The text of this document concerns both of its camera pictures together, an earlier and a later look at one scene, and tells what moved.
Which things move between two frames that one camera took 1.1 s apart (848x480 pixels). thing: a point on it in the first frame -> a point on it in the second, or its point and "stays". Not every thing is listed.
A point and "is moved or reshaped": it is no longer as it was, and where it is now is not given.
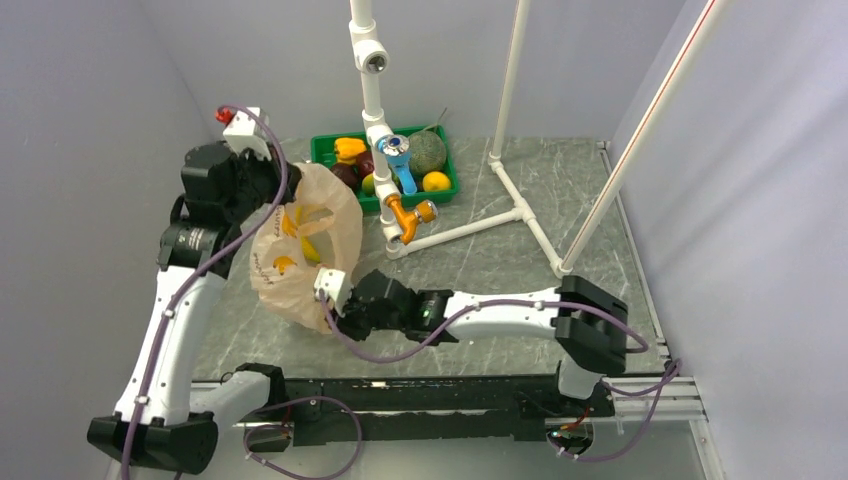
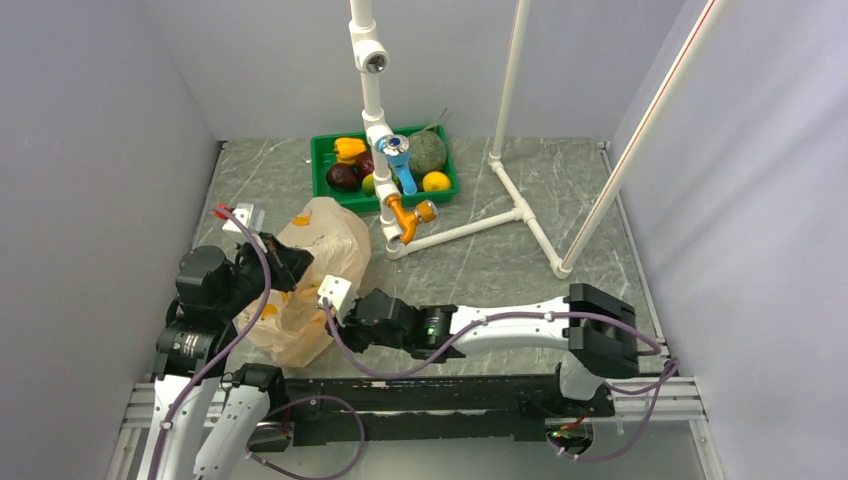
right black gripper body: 359,322 -> 358,336
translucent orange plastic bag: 320,229 is moved or reshaped
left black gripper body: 260,181 -> 249,281
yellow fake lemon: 436,181 stays
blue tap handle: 395,147 stays
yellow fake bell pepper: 347,149 stays
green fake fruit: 368,185 stays
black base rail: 410,409 stays
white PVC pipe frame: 370,58 stays
